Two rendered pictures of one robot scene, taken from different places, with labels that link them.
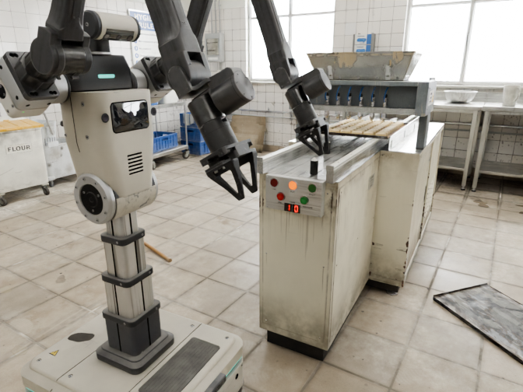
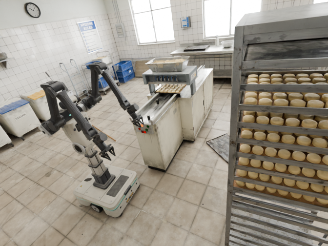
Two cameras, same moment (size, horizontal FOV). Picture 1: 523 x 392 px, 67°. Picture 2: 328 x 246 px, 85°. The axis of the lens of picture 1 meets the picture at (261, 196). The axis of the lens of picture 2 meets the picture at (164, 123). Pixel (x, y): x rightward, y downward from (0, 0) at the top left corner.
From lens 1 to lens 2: 0.87 m
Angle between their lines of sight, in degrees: 14
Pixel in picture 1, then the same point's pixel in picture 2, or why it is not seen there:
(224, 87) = (98, 139)
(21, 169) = not seen: hidden behind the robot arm
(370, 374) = (179, 174)
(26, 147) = not seen: hidden behind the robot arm
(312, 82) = (132, 108)
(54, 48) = (54, 125)
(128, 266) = (94, 162)
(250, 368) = (142, 178)
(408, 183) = (189, 108)
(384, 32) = (194, 14)
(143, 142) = not seen: hidden behind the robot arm
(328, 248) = (157, 142)
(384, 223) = (184, 121)
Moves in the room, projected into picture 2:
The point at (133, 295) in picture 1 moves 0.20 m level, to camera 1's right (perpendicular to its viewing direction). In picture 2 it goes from (98, 169) to (115, 167)
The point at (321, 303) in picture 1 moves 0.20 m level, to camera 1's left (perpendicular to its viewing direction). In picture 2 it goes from (160, 157) to (145, 159)
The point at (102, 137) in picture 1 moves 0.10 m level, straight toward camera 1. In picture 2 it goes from (75, 134) to (75, 139)
